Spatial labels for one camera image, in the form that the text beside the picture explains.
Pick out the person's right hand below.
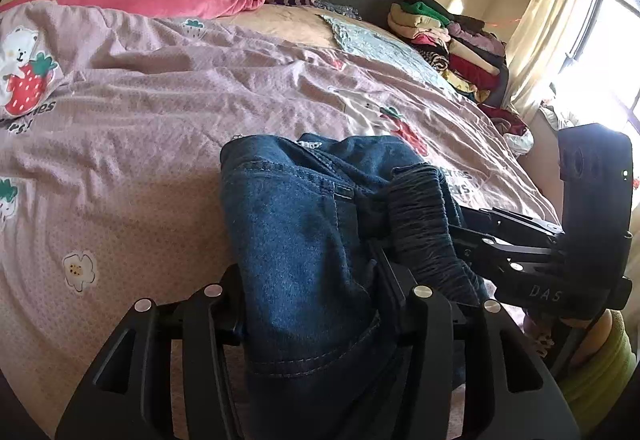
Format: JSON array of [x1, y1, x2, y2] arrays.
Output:
[[566, 308, 616, 369]]

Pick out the cream curtain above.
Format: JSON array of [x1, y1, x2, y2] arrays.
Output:
[[504, 0, 597, 117]]

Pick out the beige bed sheet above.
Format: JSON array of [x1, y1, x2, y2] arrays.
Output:
[[210, 2, 352, 51]]

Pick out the red and white garment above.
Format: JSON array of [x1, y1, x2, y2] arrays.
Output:
[[481, 104, 535, 157]]

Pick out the window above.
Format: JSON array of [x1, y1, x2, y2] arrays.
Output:
[[567, 0, 640, 141]]

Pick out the light blue patterned blanket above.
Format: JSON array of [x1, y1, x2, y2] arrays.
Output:
[[321, 14, 462, 96]]

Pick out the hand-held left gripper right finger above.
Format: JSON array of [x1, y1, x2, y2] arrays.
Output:
[[368, 239, 582, 440]]

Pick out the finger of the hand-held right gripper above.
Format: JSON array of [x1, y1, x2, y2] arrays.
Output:
[[446, 226, 565, 289], [461, 208, 567, 247]]

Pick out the pink printed blanket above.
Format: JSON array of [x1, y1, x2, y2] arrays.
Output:
[[0, 2, 561, 436]]

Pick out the pile of folded clothes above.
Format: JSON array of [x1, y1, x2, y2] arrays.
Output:
[[387, 0, 512, 106]]

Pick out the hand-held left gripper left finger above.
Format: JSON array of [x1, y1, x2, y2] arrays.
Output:
[[55, 264, 249, 440]]

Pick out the blue denim pants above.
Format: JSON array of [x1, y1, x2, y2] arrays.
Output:
[[220, 134, 493, 440]]

